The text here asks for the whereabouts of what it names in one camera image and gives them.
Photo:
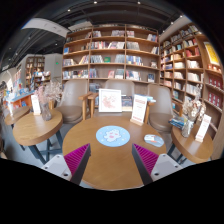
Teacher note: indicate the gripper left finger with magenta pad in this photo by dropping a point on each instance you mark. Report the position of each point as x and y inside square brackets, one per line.
[70, 167]

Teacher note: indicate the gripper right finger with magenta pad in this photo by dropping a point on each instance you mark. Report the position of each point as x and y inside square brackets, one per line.
[151, 166]

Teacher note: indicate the round blue mouse pad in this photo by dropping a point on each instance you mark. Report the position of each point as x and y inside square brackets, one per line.
[112, 136]

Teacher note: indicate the round wooden centre table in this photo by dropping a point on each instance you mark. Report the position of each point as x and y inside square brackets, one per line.
[110, 168]

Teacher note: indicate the round wooden table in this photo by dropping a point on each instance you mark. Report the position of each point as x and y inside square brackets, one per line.
[189, 148]
[32, 131]
[110, 168]

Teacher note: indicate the round wooden right table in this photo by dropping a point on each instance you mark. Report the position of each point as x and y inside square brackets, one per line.
[189, 148]

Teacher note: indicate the round wooden left table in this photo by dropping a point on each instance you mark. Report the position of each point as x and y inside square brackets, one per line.
[32, 131]

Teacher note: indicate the stack of books right table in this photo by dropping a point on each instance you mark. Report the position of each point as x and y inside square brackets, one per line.
[178, 121]

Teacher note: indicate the brown armchair left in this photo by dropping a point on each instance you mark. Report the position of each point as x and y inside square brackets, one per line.
[73, 105]

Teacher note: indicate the brown armchair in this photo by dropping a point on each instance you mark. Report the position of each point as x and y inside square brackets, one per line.
[73, 105]
[161, 112]
[126, 87]

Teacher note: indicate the brown armchair right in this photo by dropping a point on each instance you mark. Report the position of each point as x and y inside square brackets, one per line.
[161, 112]

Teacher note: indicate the white sign on wooden stand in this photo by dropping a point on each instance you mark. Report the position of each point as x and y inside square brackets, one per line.
[139, 108]

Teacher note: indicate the book behind picture card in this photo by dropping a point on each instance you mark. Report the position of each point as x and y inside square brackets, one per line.
[126, 103]

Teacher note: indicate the vase with dried flowers right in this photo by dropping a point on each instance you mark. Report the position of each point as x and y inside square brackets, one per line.
[194, 110]

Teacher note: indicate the vase with dried flowers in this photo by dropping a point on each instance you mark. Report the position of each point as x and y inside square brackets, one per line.
[194, 110]
[46, 93]

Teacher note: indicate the white sign on right table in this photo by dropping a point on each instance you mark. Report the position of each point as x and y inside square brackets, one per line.
[203, 128]

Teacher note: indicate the white sign on table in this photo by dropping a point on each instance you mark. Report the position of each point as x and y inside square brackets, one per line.
[203, 128]
[35, 105]

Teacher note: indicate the white framed picture card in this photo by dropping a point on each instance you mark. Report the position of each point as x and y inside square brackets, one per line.
[110, 100]

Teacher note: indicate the vase with dried flowers left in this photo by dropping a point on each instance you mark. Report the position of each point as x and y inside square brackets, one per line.
[46, 93]

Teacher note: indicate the white sign on left table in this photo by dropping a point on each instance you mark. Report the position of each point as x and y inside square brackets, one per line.
[35, 105]

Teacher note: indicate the orange display table left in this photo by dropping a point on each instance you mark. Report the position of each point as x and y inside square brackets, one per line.
[18, 101]

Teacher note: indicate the brown armchair middle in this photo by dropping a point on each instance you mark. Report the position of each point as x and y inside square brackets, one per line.
[126, 87]

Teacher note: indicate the distant wooden bookshelf left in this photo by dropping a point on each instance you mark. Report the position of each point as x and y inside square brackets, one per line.
[34, 69]

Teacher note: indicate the large wooden bookshelf back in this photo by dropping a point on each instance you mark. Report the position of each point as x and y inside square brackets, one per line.
[103, 52]

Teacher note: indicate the wooden bookshelf right wall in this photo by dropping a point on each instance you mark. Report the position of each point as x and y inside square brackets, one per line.
[187, 59]

